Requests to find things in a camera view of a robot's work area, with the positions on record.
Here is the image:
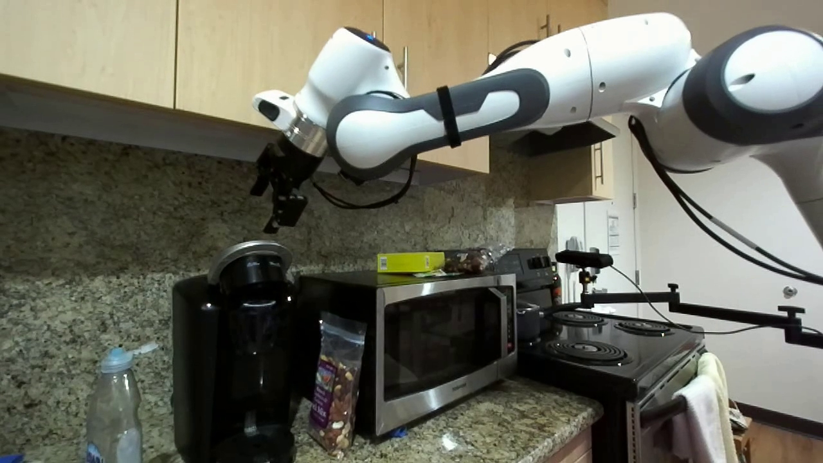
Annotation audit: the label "clear plastic water bottle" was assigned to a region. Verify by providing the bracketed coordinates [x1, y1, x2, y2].
[85, 342, 157, 463]

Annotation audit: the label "bag of mixed nuts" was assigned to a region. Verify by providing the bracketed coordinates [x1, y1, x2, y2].
[308, 311, 364, 452]

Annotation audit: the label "black pot on stove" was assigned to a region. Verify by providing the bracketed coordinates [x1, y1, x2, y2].
[488, 247, 561, 342]

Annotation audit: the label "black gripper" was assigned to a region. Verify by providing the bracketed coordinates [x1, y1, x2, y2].
[249, 136, 319, 234]

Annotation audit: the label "stainless steel microwave oven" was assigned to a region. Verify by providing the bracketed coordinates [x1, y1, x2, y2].
[301, 272, 517, 441]

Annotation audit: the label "black coffee maker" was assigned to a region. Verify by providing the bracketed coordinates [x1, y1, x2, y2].
[170, 240, 303, 463]

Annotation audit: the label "black electric stove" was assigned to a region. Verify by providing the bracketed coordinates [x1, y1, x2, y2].
[517, 311, 704, 463]

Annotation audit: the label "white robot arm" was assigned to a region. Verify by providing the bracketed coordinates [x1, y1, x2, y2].
[251, 12, 823, 240]

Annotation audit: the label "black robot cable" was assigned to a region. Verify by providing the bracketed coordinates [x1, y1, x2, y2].
[625, 115, 823, 289]

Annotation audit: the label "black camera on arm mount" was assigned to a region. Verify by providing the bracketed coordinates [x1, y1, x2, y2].
[555, 250, 823, 348]

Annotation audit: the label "yellow green box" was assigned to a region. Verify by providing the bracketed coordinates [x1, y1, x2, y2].
[375, 253, 444, 276]

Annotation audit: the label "upper wooden cabinets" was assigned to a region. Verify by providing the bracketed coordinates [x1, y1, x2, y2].
[0, 0, 607, 159]

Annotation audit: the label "white hanging towel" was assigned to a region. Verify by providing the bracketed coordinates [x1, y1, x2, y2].
[670, 352, 741, 463]

